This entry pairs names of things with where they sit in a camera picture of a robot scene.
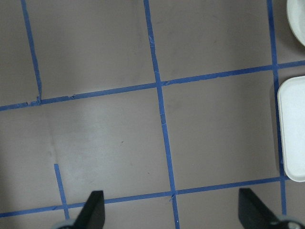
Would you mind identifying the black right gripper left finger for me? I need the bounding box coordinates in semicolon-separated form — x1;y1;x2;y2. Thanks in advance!
72;190;105;229

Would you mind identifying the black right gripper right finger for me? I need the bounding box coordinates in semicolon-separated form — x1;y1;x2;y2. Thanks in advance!
238;188;281;229

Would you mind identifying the white plate with lemon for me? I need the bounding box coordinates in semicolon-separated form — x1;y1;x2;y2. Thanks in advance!
286;0;305;46

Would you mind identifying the white rectangular tray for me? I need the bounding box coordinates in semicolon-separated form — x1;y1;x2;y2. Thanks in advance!
277;76;305;182

